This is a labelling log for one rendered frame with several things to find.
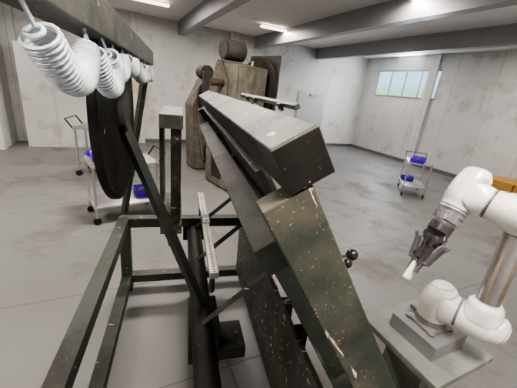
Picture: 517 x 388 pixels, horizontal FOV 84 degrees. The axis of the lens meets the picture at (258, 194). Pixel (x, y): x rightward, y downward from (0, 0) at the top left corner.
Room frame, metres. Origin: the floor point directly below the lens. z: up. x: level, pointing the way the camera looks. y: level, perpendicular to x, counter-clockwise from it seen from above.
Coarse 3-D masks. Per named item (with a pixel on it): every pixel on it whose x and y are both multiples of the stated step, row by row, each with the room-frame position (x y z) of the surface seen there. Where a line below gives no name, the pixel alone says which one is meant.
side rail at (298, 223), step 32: (288, 224) 0.51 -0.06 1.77; (320, 224) 0.53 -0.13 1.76; (288, 256) 0.51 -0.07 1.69; (320, 256) 0.53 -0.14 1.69; (320, 288) 0.53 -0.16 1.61; (352, 288) 0.56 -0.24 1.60; (320, 320) 0.54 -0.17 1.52; (352, 320) 0.56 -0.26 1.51; (352, 352) 0.57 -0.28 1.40; (352, 384) 0.58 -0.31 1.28; (384, 384) 0.61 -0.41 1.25
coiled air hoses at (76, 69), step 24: (24, 0) 0.49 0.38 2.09; (48, 24) 0.54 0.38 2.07; (24, 48) 0.51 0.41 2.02; (48, 48) 0.51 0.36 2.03; (72, 48) 0.72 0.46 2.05; (96, 48) 0.75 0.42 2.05; (120, 48) 1.27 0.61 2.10; (48, 72) 0.53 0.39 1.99; (72, 72) 0.57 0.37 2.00; (96, 72) 0.70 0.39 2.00; (120, 72) 1.02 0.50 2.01; (144, 72) 1.66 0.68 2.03
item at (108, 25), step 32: (0, 0) 0.56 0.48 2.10; (32, 0) 0.54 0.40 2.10; (64, 0) 0.62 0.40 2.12; (96, 0) 0.85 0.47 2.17; (96, 32) 0.85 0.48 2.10; (128, 32) 1.35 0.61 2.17; (128, 128) 1.34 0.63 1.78; (128, 192) 2.39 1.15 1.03; (160, 224) 1.38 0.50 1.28; (192, 288) 1.41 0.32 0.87
